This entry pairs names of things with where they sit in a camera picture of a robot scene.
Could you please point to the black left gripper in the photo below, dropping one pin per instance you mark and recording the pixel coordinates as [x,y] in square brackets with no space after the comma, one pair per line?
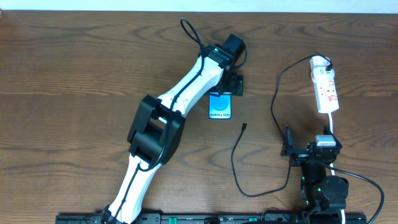
[234,83]

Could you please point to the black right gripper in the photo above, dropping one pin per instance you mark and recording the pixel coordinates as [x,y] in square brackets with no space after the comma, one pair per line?
[302,152]

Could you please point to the blue screen smartphone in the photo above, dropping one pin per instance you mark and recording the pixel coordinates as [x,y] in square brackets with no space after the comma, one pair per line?
[219,106]

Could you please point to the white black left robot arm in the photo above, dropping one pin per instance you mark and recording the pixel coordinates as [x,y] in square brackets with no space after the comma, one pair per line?
[157,127]

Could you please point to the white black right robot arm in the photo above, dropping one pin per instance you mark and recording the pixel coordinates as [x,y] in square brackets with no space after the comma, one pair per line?
[324,194]

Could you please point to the white USB charger plug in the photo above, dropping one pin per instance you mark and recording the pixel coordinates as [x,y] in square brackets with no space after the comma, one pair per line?
[320,74]

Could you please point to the white power strip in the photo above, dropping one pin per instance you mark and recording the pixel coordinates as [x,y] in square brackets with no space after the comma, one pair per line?
[325,92]

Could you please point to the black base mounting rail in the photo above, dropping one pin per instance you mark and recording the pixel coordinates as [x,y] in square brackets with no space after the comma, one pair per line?
[156,218]

